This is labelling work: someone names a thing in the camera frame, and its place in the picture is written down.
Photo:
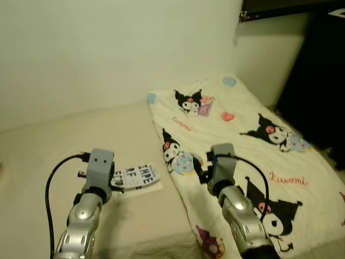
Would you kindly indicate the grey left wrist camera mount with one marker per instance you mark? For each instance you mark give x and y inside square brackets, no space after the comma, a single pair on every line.
[100,167]

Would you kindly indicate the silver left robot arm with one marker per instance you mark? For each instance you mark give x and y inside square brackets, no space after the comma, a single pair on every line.
[83,221]

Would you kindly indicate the white book with blue letters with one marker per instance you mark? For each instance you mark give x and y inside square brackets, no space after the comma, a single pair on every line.
[137,177]

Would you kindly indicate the dark wall panel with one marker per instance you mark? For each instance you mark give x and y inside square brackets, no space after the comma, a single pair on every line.
[291,8]

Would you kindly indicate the black fabric covered furniture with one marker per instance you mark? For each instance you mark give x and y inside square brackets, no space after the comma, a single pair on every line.
[318,81]

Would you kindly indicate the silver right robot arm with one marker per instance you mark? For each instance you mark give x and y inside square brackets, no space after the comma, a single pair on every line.
[242,221]

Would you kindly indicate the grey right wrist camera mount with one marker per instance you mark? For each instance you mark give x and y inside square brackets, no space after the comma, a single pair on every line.
[222,167]

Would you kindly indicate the cream cartoon print comforter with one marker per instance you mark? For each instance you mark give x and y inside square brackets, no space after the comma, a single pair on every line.
[242,151]

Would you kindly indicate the bed mattress with beige sheet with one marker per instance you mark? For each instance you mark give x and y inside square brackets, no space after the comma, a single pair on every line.
[64,140]

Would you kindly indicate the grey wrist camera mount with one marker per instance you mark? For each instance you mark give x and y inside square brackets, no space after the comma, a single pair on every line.
[222,167]
[100,167]

